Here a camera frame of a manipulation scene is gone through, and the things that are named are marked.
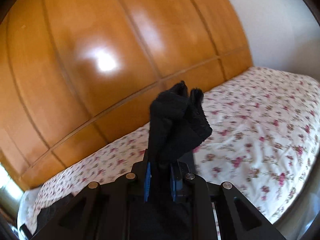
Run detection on floral bedspread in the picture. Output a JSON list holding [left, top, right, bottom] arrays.
[[17, 67, 319, 232]]

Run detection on wooden wardrobe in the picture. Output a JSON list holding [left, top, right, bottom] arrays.
[[1, 0, 252, 190]]

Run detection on dark navy pants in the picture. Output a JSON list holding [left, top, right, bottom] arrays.
[[147, 80, 213, 170]]

